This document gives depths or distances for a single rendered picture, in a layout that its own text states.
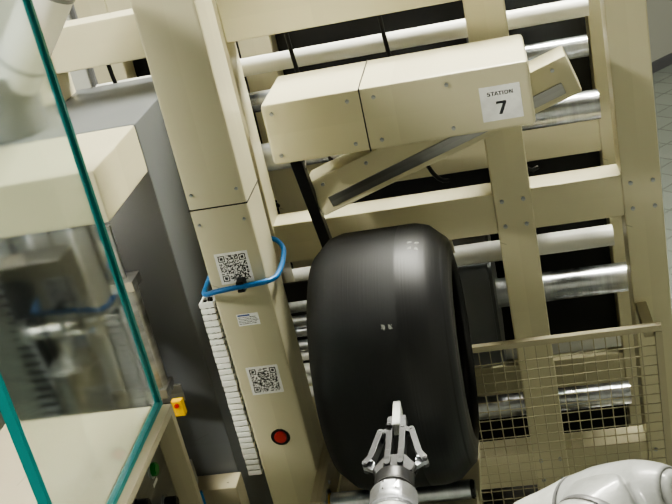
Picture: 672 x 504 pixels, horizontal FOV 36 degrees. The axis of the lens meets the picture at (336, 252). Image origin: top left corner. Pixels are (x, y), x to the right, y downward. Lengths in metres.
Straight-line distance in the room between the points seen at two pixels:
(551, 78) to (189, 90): 0.86
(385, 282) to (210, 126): 0.48
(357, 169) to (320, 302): 0.49
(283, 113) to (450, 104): 0.38
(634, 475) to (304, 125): 1.29
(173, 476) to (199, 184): 0.67
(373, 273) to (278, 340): 0.29
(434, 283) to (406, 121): 0.41
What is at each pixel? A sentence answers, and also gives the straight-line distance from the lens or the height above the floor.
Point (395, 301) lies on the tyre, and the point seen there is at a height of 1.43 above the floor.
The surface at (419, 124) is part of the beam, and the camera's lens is 2.36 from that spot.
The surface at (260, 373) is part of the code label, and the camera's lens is 2.38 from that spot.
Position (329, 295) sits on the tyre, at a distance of 2.17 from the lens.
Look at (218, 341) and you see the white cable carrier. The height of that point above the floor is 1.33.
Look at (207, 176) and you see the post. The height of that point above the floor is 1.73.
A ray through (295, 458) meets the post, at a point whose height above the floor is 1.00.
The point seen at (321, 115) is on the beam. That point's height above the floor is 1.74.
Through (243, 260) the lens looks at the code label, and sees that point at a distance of 2.24.
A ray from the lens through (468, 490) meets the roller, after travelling 2.42.
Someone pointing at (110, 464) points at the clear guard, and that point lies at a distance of 2.05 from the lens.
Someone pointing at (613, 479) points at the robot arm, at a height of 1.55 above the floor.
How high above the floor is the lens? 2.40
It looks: 24 degrees down
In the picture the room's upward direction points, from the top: 13 degrees counter-clockwise
